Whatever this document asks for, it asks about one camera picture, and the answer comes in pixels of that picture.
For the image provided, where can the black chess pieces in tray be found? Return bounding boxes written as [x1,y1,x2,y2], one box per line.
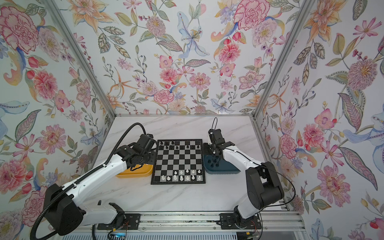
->
[207,155,220,168]

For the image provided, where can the white chess pieces on board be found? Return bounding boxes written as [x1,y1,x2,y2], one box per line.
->
[158,170,205,183]

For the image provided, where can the black white chess board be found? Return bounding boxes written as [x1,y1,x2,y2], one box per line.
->
[151,139,206,185]

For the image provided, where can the yellow plastic tray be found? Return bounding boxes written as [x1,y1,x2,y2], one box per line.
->
[116,165,154,178]

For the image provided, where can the black corrugated cable hose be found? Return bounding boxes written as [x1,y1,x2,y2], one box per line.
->
[29,122,147,240]

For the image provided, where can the aluminium corner post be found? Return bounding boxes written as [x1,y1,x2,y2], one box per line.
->
[42,1,116,121]
[253,0,314,118]

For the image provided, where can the right aluminium corner post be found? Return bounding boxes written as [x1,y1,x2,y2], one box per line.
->
[253,0,314,118]

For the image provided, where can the black chess pieces on board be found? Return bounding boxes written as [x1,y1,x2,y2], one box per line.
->
[158,140,201,150]

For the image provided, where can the dark teal plastic tray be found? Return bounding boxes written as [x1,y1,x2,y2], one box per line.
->
[203,143,240,175]

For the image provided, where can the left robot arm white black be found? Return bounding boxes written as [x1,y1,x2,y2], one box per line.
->
[44,134,157,236]

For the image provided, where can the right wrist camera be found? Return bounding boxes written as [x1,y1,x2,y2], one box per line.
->
[209,129,225,145]

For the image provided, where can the left aluminium corner post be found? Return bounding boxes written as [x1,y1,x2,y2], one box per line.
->
[42,1,116,121]

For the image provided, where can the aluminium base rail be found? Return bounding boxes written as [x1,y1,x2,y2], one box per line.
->
[49,211,307,233]

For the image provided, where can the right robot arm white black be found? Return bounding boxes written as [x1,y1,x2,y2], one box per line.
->
[208,129,285,220]

